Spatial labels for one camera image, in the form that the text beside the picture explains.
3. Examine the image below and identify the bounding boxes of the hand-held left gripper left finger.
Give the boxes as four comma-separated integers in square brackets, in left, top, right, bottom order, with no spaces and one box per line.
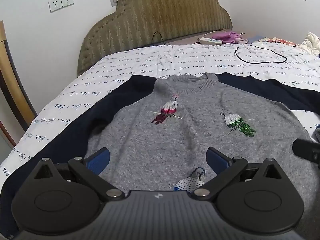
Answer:
[33,147,125,202]

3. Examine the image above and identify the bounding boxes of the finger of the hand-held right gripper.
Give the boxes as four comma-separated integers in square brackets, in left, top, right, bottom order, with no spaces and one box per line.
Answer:
[292,138,320,169]

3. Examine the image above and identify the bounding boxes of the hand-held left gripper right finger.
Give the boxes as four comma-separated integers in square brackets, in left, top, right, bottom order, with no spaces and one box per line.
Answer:
[191,147,284,202]

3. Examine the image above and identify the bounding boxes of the grey sweater with navy sleeves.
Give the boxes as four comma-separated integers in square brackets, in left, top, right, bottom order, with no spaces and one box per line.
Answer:
[22,72,320,230]

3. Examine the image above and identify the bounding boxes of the white puffy jacket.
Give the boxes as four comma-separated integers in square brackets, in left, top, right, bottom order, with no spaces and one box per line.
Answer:
[299,31,320,56]

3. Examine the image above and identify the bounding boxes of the white script-printed bed blanket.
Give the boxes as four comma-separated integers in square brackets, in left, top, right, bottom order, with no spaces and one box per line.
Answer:
[0,41,320,188]

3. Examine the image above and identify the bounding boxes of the orange patterned cloth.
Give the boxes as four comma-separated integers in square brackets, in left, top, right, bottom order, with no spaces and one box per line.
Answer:
[264,37,300,48]

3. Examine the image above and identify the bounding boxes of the gold and black standing panel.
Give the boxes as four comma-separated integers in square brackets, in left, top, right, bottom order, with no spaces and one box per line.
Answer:
[0,20,38,132]

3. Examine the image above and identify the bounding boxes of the white power strip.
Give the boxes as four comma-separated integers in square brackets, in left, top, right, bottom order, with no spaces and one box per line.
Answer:
[199,37,223,46]

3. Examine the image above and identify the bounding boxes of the purple cloth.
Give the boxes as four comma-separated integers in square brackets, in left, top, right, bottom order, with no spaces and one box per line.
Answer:
[212,31,248,45]

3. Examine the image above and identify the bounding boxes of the pink bed sheet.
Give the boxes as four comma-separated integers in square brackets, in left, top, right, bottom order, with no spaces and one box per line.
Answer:
[164,30,265,46]

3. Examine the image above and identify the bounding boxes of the olive padded headboard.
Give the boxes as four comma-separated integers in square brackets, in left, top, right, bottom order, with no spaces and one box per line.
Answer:
[77,0,233,77]

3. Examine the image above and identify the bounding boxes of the black looped cable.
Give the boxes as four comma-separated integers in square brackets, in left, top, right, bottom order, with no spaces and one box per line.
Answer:
[234,44,288,64]

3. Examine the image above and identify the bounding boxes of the thin black headboard cable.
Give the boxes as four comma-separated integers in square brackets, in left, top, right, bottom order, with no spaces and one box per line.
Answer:
[151,31,166,46]

